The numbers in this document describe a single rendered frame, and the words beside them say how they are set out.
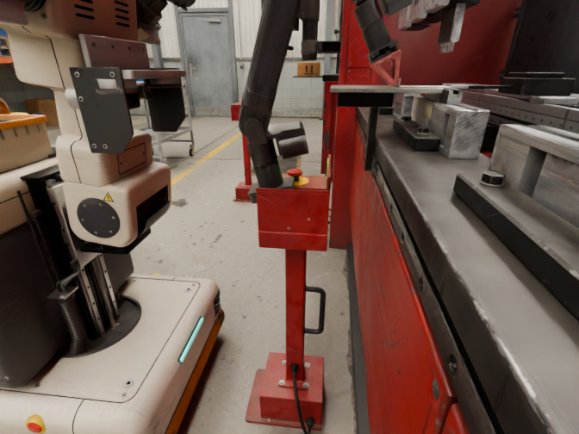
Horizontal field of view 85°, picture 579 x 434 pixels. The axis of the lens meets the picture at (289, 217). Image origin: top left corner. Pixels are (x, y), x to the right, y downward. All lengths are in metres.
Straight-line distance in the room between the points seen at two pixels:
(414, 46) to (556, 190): 1.45
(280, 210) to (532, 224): 0.47
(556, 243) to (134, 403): 0.93
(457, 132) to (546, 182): 0.31
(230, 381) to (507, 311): 1.14
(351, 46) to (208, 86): 6.68
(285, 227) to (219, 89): 7.57
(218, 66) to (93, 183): 7.45
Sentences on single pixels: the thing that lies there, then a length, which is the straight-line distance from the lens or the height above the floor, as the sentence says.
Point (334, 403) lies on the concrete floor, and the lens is 1.27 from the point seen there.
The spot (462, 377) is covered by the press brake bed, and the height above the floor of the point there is 0.80.
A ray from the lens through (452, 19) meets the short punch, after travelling 0.93.
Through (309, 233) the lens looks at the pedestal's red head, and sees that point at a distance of 0.72.
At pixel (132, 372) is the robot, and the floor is 0.28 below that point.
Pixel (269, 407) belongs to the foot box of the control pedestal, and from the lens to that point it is 1.18.
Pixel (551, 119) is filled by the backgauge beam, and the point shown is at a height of 0.94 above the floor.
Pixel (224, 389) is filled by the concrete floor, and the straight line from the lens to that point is 1.32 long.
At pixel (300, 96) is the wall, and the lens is 7.87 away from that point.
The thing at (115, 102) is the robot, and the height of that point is 0.98.
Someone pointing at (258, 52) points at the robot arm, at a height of 1.07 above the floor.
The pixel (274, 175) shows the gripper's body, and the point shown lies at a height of 0.83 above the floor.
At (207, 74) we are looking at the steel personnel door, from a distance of 8.28.
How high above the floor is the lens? 1.04
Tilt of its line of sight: 25 degrees down
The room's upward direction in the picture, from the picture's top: straight up
